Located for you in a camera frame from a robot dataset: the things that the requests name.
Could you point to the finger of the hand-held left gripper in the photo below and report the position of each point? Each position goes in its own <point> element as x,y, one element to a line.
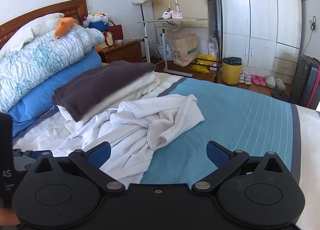
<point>37,154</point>

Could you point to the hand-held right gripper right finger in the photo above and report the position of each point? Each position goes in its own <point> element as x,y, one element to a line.
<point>217,154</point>

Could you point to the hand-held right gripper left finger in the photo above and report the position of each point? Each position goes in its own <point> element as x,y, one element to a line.
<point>100,154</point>

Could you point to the white shirt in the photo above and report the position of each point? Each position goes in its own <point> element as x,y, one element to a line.
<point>130,130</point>

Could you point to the bed with striped sheet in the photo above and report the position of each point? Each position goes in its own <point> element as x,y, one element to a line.
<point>237,120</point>

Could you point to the dark brown folded sweater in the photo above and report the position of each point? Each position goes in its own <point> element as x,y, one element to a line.
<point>100,82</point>

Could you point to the blue pillow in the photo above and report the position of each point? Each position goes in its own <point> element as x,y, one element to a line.
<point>50,82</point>

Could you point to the white folded garment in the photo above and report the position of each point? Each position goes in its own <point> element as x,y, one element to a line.
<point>135,87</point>

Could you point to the yellow trash bin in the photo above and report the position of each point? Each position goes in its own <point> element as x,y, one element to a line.
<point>231,74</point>

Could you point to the pink slipper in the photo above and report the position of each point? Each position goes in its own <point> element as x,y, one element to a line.
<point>262,81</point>
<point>255,80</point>

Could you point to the black weight plate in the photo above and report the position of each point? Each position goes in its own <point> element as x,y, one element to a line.
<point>280,94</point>

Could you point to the light blue quilt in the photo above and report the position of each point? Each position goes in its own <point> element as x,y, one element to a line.
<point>37,62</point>

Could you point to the grey slipper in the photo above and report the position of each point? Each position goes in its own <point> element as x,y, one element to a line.
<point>270,82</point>
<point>280,84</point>

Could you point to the yellow plastic bag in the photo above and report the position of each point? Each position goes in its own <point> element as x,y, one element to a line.
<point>205,58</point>

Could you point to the wooden nightstand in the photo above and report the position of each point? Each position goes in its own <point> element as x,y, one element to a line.
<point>125,51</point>

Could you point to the white package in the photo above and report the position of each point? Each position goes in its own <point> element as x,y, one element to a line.
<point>213,46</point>

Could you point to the brown paper bag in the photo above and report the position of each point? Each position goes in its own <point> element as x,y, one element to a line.
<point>183,50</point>

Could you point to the black suitcase with red stripe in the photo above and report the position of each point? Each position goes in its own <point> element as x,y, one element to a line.
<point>305,82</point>

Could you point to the white plastic bag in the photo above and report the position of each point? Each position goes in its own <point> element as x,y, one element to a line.
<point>165,50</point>

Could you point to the white fluffy blanket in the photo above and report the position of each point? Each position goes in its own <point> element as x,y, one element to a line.
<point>37,25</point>

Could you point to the rolling side table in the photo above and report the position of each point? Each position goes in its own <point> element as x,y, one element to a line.
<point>150,21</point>

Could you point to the wooden headboard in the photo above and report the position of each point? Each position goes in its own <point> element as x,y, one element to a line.
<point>72,8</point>

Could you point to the small white plush toy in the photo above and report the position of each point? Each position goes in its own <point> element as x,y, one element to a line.
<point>166,14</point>

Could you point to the white wardrobe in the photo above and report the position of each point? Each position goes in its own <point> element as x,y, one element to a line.
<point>262,8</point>

